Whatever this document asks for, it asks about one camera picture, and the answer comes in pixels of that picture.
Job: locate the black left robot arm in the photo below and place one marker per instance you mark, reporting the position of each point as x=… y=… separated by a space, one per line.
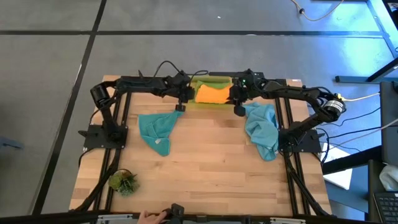
x=107 y=121

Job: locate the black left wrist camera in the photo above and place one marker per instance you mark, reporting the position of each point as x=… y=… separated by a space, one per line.
x=180 y=108

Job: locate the light blue microfiber towel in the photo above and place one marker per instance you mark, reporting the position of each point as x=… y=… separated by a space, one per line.
x=262 y=127

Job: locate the black aluminium table frame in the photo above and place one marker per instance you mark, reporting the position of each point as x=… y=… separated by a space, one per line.
x=290 y=186

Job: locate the black control box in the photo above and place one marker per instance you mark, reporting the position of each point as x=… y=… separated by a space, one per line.
x=224 y=74

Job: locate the small green moss plant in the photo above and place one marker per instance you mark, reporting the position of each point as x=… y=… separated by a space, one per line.
x=122 y=183

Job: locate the yellow power plug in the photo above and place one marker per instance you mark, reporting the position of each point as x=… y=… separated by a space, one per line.
x=339 y=98

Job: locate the black desk leg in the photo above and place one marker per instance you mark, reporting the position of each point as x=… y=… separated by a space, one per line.
x=351 y=79

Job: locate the orange microfiber towel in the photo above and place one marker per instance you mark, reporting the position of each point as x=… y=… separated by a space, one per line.
x=213 y=95

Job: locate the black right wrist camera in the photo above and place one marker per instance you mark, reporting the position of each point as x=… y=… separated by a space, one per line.
x=240 y=111

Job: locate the teal microfiber towel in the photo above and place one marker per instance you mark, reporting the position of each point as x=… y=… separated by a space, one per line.
x=157 y=130

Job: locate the white cloth bag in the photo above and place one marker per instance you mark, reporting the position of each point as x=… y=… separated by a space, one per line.
x=390 y=177

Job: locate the green microfiber towel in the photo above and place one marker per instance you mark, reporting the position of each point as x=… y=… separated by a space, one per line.
x=214 y=84

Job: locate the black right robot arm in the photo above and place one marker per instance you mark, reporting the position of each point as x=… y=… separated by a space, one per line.
x=334 y=107

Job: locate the white paper box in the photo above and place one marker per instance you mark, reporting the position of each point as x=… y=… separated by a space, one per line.
x=340 y=179

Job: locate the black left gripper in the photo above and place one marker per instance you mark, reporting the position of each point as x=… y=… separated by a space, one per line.
x=183 y=88

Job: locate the person's hand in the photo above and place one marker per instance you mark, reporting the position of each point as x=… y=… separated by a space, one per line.
x=149 y=217

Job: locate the black box device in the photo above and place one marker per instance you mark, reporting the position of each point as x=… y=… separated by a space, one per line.
x=177 y=211

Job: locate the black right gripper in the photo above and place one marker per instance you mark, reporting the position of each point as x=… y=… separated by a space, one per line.
x=245 y=90

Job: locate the black keyboard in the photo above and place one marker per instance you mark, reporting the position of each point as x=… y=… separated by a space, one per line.
x=387 y=207

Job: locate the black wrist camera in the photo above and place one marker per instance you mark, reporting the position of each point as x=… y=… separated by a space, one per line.
x=180 y=108
x=240 y=111

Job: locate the yellow translucent plastic bin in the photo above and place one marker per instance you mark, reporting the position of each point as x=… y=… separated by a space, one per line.
x=211 y=105

